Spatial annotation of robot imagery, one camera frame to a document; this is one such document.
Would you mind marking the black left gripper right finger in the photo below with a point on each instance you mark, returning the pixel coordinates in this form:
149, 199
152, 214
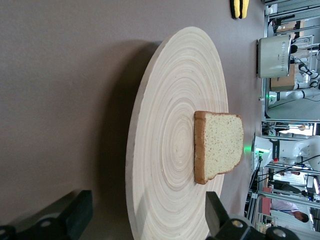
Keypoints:
217, 220

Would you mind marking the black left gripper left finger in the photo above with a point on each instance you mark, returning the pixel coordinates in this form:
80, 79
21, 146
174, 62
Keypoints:
75, 217

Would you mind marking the brown bread slice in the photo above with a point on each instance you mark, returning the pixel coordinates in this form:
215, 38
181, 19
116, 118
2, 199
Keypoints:
220, 145

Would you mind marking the round wooden plate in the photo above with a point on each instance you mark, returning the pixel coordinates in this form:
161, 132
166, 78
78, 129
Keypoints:
170, 100

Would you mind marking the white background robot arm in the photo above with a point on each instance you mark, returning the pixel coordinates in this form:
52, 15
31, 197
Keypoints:
300, 92

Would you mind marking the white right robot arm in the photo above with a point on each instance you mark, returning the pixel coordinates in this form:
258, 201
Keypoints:
282, 150

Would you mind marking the beige chrome toaster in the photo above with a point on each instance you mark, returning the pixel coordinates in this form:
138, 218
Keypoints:
273, 57

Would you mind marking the person in white shirt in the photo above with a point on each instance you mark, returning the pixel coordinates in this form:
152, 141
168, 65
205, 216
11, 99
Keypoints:
285, 207

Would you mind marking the brown cardboard box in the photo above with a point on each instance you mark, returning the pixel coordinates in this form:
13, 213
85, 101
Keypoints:
281, 83

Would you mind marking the yellow quilted oven mitt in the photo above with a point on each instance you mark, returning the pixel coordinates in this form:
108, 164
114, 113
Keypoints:
235, 8
245, 8

